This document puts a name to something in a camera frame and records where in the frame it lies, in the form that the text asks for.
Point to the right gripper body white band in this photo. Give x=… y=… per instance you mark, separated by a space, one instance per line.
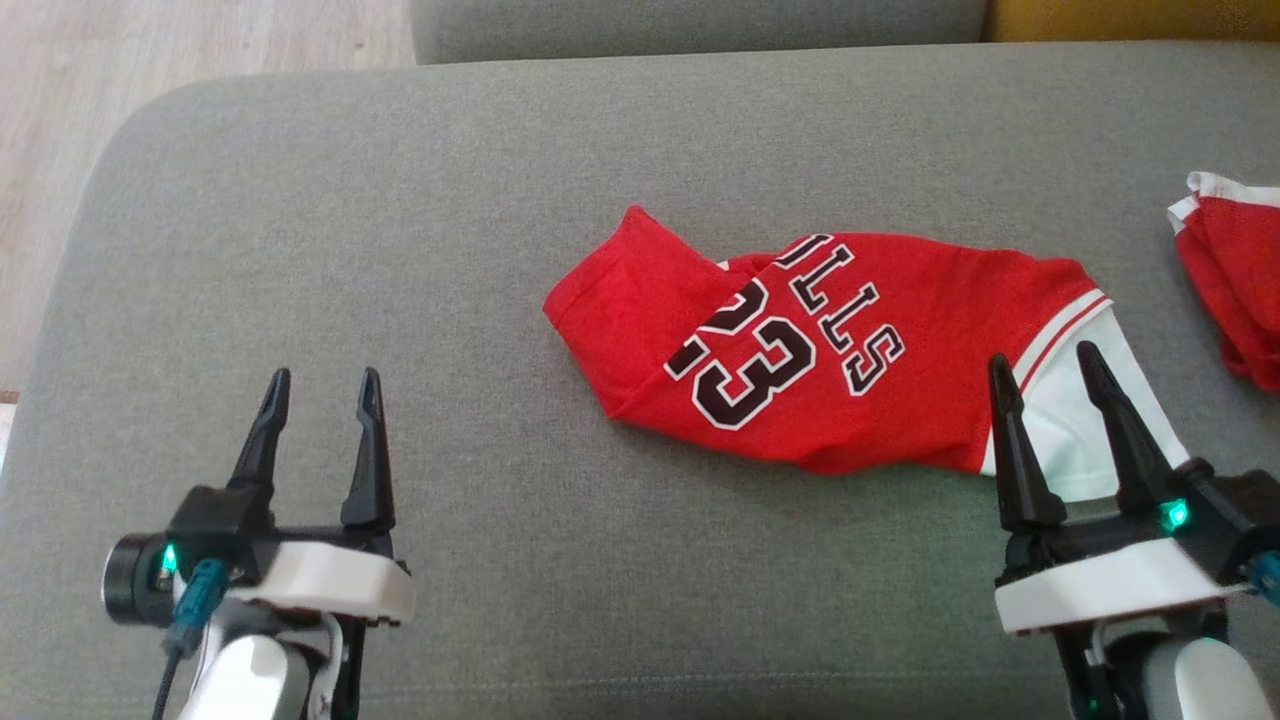
x=1100 y=585

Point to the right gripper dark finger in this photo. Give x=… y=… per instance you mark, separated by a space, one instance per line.
x=1025 y=480
x=1135 y=450

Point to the wide grey fabric ottoman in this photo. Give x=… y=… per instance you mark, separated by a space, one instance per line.
x=500 y=200

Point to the yellow fabric sofa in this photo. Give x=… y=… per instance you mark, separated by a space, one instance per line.
x=1130 y=18

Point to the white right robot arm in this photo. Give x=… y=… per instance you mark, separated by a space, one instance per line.
x=1200 y=680

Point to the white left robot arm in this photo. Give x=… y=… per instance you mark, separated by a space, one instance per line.
x=250 y=680

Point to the red white-trimmed garment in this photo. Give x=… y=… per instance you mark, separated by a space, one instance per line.
x=1240 y=280

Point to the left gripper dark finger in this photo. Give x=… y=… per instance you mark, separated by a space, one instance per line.
x=370 y=470
x=265 y=450

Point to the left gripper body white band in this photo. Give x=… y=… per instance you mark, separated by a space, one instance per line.
x=330 y=585

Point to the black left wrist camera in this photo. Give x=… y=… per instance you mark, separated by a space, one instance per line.
x=130 y=585

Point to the red and white basketball jersey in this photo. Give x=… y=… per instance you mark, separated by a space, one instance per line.
x=900 y=420

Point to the grey sofa seat cushion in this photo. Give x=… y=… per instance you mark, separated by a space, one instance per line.
x=700 y=25

